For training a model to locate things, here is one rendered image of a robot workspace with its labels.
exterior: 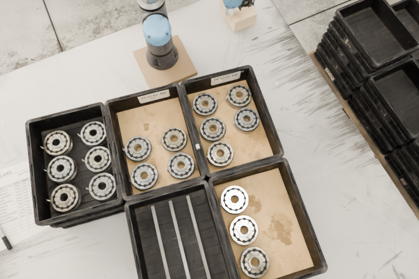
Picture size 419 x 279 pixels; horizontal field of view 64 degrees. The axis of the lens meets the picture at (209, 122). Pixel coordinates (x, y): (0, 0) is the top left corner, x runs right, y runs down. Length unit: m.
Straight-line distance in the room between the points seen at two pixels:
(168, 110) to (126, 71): 0.37
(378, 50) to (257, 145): 1.07
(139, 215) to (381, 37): 1.64
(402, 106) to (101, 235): 1.71
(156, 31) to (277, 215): 0.87
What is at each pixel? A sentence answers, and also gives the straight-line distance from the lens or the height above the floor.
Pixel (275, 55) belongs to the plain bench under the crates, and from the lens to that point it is 1.70.
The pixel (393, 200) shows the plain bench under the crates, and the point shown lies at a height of 0.70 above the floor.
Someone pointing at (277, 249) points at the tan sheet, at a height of 0.83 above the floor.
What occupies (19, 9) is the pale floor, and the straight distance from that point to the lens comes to 3.09.
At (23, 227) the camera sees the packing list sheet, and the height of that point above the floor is 0.70.
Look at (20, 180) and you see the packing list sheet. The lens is 1.64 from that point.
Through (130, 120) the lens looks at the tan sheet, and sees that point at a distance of 1.41.
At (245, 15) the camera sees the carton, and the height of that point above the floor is 0.79.
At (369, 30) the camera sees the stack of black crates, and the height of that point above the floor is 0.49.
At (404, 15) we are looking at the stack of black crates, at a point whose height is 0.27.
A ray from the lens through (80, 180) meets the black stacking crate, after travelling 1.40.
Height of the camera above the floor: 2.11
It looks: 69 degrees down
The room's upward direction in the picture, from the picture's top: 1 degrees clockwise
